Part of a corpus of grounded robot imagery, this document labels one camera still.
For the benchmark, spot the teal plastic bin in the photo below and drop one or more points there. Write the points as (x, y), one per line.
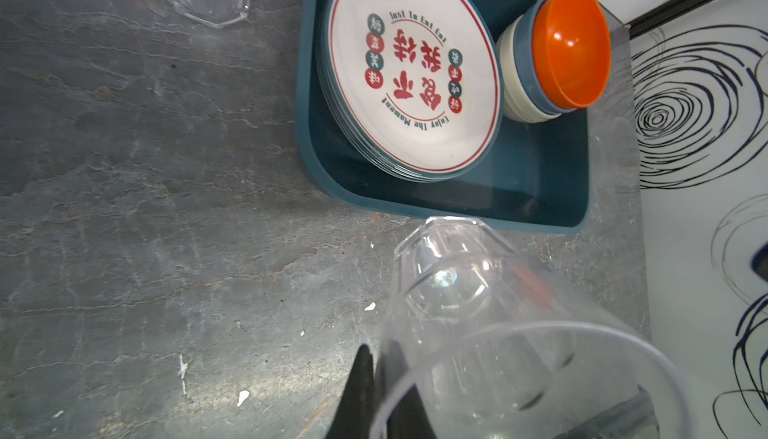
(534, 178)

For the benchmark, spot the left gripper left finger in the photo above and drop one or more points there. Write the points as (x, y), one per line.
(354, 414)

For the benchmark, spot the orange bowl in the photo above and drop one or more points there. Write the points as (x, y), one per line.
(571, 49)

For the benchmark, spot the blue bowl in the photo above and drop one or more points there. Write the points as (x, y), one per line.
(522, 42)

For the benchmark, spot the cream bowl teal outside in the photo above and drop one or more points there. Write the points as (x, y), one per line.
(517, 105)

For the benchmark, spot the white plate red characters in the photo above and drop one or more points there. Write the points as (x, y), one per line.
(414, 85)

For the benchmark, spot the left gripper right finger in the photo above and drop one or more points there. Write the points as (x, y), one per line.
(408, 419)

